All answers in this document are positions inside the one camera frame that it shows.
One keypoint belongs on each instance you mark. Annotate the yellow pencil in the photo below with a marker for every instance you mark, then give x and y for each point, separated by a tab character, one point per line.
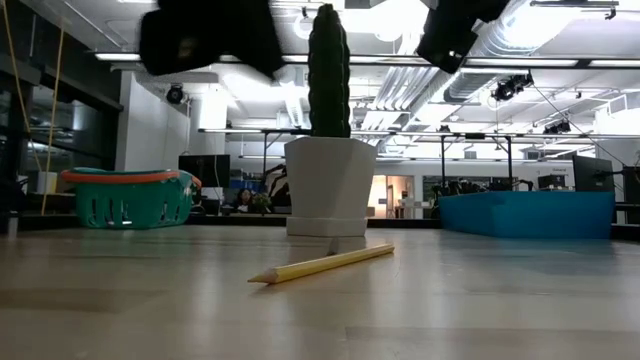
320	265

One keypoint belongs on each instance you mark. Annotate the black background robot arm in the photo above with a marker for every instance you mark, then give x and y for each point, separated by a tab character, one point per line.
277	185

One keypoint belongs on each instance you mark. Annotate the black ceiling spotlight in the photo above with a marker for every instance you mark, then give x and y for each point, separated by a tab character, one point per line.
175	94

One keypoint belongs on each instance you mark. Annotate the black track lights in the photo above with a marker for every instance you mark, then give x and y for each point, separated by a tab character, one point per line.
510	87

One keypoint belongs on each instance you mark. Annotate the ceiling light strip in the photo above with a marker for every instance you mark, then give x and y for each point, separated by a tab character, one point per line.
117	56

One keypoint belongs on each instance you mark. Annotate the green cactus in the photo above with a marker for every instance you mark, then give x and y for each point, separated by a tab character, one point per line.
329	75

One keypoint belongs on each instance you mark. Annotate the black monitor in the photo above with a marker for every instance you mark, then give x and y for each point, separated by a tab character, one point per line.
205	170
592	175

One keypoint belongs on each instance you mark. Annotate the black background robot arms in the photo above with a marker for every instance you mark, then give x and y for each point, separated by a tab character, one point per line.
460	187

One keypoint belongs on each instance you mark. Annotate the person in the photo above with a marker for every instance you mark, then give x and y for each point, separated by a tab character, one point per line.
244	200

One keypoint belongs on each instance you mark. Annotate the small green plant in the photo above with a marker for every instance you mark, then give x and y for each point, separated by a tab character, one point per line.
260	202

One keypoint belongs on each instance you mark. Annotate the green basket with orange rim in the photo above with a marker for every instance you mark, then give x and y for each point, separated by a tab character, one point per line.
130	200

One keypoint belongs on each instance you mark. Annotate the white hexagonal plant pot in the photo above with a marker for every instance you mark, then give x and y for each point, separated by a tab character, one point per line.
330	185

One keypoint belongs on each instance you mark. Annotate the blue plastic tray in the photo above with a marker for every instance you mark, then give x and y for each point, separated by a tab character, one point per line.
525	215

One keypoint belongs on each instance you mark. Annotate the white bin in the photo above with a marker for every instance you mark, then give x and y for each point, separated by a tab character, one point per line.
46	182

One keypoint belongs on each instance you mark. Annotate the silver ventilation duct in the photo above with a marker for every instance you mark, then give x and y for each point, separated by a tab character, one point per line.
525	25

